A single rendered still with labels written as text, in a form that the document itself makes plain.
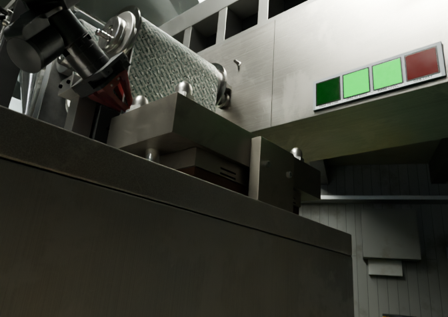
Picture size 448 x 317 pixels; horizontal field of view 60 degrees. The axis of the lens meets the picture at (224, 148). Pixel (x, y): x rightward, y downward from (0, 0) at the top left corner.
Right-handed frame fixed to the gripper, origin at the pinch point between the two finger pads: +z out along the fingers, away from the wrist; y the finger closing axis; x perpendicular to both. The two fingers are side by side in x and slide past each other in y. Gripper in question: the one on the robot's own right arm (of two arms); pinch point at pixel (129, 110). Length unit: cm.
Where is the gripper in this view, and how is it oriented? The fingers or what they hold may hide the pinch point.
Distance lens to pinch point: 73.4
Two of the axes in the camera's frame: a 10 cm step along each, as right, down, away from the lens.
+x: 4.0, -6.6, 6.4
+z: 5.3, 7.4, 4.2
